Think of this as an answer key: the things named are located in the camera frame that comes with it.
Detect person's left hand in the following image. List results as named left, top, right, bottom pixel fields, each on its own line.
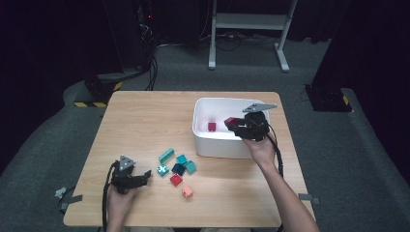
left=106, top=185, right=137, bottom=221

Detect grey tape strip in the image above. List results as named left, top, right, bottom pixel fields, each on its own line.
left=298, top=192, right=321, bottom=205
left=58, top=194, right=83, bottom=211

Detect black floor cables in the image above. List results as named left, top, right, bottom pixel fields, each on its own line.
left=158, top=30, right=279, bottom=52

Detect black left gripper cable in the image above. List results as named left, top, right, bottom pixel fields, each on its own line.
left=102, top=160, right=118, bottom=231

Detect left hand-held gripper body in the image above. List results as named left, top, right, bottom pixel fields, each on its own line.
left=110, top=155, right=140, bottom=195

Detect long teal block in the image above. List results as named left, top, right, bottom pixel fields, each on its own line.
left=158, top=148, right=175, bottom=163

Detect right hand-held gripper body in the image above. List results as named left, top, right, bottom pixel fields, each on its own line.
left=236, top=102, right=278, bottom=142

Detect bright red block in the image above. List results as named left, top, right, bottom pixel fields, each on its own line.
left=169, top=173, right=184, bottom=187

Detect magenta wedge block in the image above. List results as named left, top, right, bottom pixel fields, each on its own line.
left=224, top=117, right=242, bottom=128

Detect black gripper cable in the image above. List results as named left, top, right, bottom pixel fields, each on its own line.
left=266, top=124, right=285, bottom=232
left=102, top=160, right=118, bottom=231

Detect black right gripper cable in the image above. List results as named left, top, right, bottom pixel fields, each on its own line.
left=266, top=124, right=285, bottom=232

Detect black cable bundle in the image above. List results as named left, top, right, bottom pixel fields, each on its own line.
left=136, top=0, right=160, bottom=92

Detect black stand base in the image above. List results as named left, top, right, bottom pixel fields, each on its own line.
left=84, top=72, right=124, bottom=103
left=304, top=84, right=353, bottom=113

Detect person's right hand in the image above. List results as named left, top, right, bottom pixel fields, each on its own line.
left=242, top=133, right=278, bottom=169

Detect white metal stand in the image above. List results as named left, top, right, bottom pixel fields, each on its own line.
left=208, top=0, right=298, bottom=73

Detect dark teal block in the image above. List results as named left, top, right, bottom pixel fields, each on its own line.
left=171, top=162, right=187, bottom=177

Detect dark curtain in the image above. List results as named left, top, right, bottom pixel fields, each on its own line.
left=310, top=0, right=410, bottom=177
left=0, top=0, right=125, bottom=182

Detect white plastic storage bin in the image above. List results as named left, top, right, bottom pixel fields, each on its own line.
left=191, top=97, right=272, bottom=160

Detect yellow black hazard tape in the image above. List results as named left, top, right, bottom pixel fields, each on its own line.
left=73, top=101, right=107, bottom=108

